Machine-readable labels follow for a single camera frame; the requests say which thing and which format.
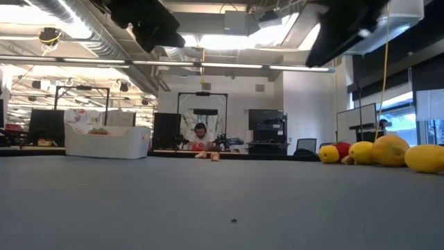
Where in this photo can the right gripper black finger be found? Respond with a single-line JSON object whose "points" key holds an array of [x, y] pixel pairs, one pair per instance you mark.
{"points": [[347, 24]]}

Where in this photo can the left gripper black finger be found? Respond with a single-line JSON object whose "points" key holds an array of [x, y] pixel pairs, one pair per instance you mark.
{"points": [[157, 31]]}

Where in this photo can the small red strawberry toy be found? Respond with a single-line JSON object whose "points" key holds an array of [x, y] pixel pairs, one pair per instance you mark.
{"points": [[98, 131]]}

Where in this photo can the yellow toy lemon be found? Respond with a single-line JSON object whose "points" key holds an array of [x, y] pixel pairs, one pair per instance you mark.
{"points": [[327, 155], [425, 159], [361, 152]]}

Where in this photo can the long ceiling light strip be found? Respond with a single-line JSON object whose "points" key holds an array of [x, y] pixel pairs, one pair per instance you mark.
{"points": [[93, 60]]}

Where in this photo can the black ceiling device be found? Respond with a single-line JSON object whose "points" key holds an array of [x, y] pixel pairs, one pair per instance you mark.
{"points": [[48, 34]]}

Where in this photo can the black upright panel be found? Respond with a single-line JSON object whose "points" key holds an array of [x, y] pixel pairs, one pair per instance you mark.
{"points": [[166, 130]]}

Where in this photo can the white board partition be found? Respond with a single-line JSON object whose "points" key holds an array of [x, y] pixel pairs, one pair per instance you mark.
{"points": [[350, 125]]}

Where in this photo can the person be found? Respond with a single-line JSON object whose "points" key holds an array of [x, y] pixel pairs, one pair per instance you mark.
{"points": [[383, 123], [201, 139]]}

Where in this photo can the white printed cloth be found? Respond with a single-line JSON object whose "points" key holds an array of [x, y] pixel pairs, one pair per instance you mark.
{"points": [[83, 116]]}

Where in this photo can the white plastic basket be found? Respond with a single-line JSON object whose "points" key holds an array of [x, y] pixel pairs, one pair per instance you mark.
{"points": [[111, 146]]}

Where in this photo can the red plush tomato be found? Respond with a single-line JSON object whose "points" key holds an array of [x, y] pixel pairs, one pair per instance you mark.
{"points": [[343, 149]]}

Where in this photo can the grey office chair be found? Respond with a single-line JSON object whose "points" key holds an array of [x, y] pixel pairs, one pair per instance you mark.
{"points": [[307, 144]]}

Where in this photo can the tan toy mushroom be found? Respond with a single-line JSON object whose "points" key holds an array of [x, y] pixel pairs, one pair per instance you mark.
{"points": [[201, 155], [347, 160]]}

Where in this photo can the large orange-yellow toy lemon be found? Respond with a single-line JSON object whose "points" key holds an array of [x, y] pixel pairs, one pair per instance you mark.
{"points": [[390, 151]]}

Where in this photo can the silver ventilation duct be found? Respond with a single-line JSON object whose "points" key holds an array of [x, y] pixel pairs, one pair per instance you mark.
{"points": [[97, 38]]}

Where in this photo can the black metal frame rig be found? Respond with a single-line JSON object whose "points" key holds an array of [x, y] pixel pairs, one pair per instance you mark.
{"points": [[203, 93], [81, 87]]}

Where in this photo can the black aluminium table frame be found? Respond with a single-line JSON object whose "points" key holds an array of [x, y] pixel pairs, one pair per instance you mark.
{"points": [[173, 154]]}

